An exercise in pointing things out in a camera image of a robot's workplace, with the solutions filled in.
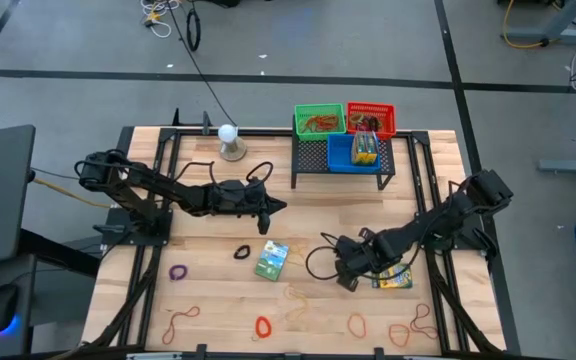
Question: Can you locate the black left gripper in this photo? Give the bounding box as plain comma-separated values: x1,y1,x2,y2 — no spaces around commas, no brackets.
202,179,288,219

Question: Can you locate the white floor cable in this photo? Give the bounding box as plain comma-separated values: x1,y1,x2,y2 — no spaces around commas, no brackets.
139,0,184,40

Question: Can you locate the black perforated metal shelf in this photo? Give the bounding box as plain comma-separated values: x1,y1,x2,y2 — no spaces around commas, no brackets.
290,128,397,192

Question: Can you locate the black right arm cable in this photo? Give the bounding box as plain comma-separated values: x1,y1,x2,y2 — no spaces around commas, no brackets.
304,231,343,282

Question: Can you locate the green plastic mesh basket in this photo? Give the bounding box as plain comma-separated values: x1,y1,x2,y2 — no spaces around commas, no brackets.
292,102,348,143

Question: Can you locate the coiled black floor cable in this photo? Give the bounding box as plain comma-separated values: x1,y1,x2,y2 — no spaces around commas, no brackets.
185,0,204,53

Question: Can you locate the grey side desk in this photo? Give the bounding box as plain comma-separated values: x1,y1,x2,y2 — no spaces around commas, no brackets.
0,227,102,360

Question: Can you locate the grey desk base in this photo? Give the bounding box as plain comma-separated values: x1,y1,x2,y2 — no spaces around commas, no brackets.
504,0,576,45

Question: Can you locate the yellow floor cable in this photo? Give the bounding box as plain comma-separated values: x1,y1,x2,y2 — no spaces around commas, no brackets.
501,0,552,51

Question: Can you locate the yellow crayon box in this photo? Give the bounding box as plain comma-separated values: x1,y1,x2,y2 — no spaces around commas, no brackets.
351,130,368,167

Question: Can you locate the yellow green marker box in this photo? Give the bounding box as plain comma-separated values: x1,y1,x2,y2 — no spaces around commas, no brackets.
371,263,415,291

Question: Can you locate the red plastic mesh basket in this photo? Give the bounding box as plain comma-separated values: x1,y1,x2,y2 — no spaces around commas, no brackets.
345,101,398,142

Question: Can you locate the blue plastic mesh basket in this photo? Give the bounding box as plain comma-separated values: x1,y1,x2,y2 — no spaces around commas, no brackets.
326,132,383,175

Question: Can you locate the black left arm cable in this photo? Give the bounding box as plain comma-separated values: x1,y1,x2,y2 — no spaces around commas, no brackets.
171,159,275,202

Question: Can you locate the orange coil hair tie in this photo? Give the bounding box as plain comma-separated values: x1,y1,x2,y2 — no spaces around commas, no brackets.
253,315,274,340

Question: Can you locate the orange rubber band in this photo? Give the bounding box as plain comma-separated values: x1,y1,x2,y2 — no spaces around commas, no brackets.
346,312,369,340
387,323,413,350

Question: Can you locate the grey desk foot bar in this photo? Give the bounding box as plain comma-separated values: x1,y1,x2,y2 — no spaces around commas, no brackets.
537,158,576,175

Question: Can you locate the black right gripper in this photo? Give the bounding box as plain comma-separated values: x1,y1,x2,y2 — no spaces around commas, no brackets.
336,239,389,292

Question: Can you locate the yellow arm supply cable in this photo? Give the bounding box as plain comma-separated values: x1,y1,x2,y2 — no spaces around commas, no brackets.
31,174,114,211

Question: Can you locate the black computer mouse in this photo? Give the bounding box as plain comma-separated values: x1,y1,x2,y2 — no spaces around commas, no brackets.
0,283,21,335

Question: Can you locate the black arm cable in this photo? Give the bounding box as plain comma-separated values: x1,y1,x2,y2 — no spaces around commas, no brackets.
171,159,275,202
304,231,343,282

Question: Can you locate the black lamp floor cable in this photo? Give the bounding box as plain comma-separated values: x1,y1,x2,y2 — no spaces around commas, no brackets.
166,0,240,129

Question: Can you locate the silver metal bracket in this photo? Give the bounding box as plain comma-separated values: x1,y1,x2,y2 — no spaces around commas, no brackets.
124,351,185,360

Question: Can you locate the yellow rubber band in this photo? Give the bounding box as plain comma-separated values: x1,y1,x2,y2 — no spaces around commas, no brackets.
283,280,313,323
285,242,313,268
297,113,322,131

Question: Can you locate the white light bulb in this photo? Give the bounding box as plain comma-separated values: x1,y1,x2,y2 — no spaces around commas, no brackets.
217,123,240,147

